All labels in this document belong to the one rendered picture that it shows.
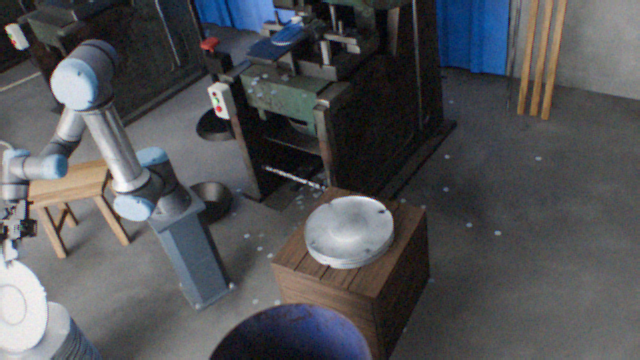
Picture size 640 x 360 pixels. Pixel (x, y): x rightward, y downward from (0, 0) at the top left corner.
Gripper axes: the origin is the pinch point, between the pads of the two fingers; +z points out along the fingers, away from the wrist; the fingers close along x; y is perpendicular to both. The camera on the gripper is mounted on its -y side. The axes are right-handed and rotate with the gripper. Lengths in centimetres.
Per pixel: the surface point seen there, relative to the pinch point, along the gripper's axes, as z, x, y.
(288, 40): -79, 45, 77
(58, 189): -28, 58, -29
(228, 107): -58, 59, 48
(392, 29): -88, 69, 113
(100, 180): -31, 61, -11
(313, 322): 16, 4, 95
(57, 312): 16.5, 15.8, 5.5
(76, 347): 27.2, 14.5, 13.8
